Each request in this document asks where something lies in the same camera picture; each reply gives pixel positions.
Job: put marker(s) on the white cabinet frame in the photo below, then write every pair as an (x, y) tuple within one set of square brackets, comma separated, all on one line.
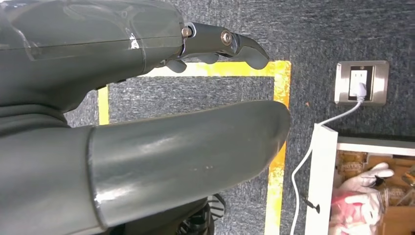
[(321, 175)]

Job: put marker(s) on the metal floor socket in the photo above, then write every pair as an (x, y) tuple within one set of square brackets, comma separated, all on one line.
[(377, 82)]

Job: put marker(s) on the brown cardboard box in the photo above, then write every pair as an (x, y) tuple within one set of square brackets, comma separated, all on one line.
[(398, 217)]

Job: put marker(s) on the red plastic bag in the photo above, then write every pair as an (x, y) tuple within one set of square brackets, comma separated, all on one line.
[(350, 211)]

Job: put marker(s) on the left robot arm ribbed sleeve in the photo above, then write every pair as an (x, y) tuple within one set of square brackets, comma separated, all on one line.
[(29, 120)]

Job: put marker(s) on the white work glove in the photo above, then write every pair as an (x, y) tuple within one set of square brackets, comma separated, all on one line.
[(363, 180)]

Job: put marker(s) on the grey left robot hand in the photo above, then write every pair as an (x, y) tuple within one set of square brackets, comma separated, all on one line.
[(162, 152)]

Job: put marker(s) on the yellow floor tape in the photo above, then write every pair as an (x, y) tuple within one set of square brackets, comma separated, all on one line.
[(280, 84)]

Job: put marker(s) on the white power plug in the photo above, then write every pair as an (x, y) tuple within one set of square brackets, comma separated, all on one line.
[(361, 90)]

